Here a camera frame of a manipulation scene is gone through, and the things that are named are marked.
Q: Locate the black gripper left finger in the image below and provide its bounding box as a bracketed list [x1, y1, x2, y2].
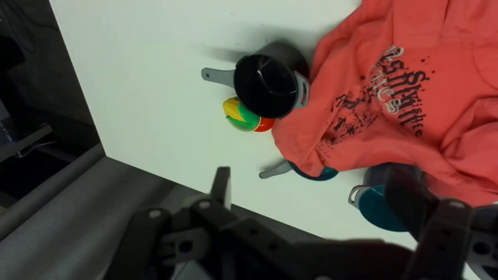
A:
[105, 164, 293, 280]

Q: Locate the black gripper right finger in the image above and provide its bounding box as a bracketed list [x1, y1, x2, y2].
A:
[385, 166, 498, 280]

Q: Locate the red printed shirt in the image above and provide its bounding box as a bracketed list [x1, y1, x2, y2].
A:
[270, 0, 498, 209]

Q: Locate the teal toy pot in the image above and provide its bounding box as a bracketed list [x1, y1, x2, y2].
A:
[348, 161, 433, 233]

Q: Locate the multicoloured toy ball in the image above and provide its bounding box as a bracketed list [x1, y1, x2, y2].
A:
[222, 94, 278, 135]

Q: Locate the teal pan with grey handle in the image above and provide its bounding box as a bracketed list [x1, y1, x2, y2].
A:
[257, 158, 340, 181]

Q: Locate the black pot with grey handle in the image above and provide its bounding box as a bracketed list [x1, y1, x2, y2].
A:
[200, 40, 313, 119]

